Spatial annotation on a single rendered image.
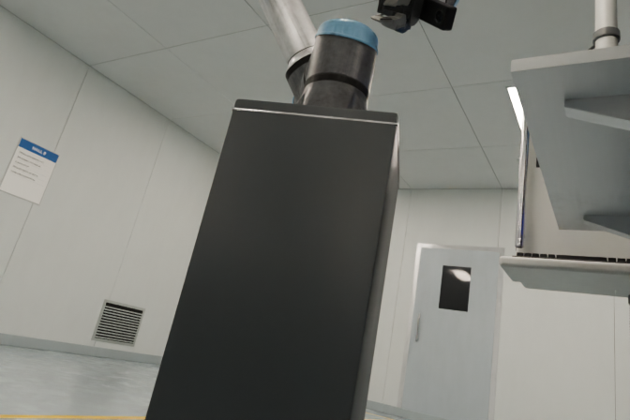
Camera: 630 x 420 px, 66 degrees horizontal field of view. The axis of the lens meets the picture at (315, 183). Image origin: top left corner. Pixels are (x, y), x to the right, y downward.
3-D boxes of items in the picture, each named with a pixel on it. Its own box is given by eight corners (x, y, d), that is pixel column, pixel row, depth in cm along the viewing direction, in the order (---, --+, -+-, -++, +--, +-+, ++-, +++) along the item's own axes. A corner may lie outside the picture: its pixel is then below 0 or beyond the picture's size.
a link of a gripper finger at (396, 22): (358, 28, 96) (381, 18, 103) (383, 37, 94) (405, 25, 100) (360, 12, 95) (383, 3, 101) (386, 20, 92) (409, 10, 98)
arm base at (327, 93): (274, 115, 78) (287, 63, 81) (292, 155, 92) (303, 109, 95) (367, 124, 75) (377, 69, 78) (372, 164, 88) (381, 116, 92)
